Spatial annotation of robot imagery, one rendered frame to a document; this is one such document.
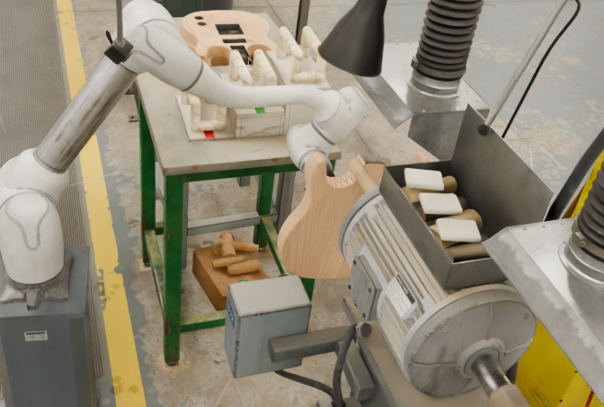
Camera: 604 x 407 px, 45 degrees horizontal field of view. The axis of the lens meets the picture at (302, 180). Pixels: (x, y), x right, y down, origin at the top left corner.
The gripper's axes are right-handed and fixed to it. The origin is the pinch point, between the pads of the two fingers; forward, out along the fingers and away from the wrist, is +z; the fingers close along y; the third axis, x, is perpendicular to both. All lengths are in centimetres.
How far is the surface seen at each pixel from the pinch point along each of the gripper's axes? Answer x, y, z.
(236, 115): -1, 17, -52
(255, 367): -10, 34, 39
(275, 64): 10, 1, -69
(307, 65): 11, -9, -67
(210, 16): -3, 7, -132
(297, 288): 7.9, 27.6, 34.2
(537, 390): -66, -94, 15
